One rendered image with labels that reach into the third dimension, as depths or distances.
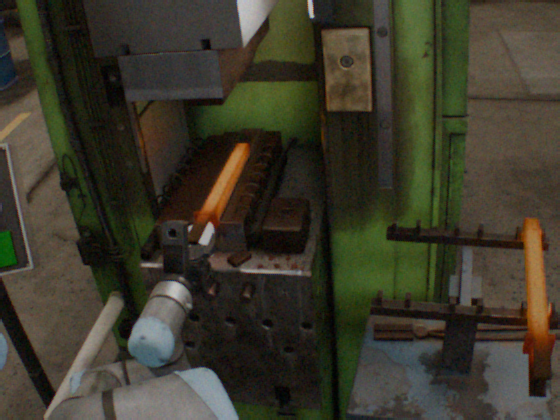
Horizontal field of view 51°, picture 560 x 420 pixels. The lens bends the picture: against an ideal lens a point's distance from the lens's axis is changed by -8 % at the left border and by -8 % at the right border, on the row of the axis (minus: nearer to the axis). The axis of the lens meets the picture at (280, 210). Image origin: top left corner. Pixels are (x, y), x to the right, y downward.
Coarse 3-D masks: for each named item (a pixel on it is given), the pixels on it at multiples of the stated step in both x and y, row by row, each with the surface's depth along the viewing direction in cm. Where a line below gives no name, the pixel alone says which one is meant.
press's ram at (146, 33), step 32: (96, 0) 107; (128, 0) 106; (160, 0) 105; (192, 0) 104; (224, 0) 103; (256, 0) 115; (96, 32) 111; (128, 32) 109; (160, 32) 108; (192, 32) 107; (224, 32) 106
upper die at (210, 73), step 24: (264, 24) 142; (240, 48) 123; (144, 72) 114; (168, 72) 113; (192, 72) 112; (216, 72) 111; (144, 96) 117; (168, 96) 116; (192, 96) 115; (216, 96) 114
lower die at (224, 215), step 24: (216, 144) 162; (192, 168) 153; (216, 168) 150; (240, 168) 146; (264, 168) 147; (192, 192) 141; (240, 192) 139; (168, 216) 136; (192, 216) 133; (240, 216) 131; (216, 240) 133; (240, 240) 132
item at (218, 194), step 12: (240, 144) 155; (240, 156) 149; (228, 168) 145; (228, 180) 140; (216, 192) 136; (216, 204) 132; (204, 216) 128; (216, 216) 129; (192, 228) 124; (204, 228) 124; (216, 228) 129; (192, 240) 121
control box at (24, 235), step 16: (0, 144) 126; (0, 160) 126; (16, 160) 131; (0, 176) 126; (16, 176) 129; (0, 192) 126; (16, 192) 127; (0, 208) 126; (16, 208) 127; (0, 224) 126; (16, 224) 127; (16, 240) 127; (32, 240) 132; (32, 256) 129; (0, 272) 126
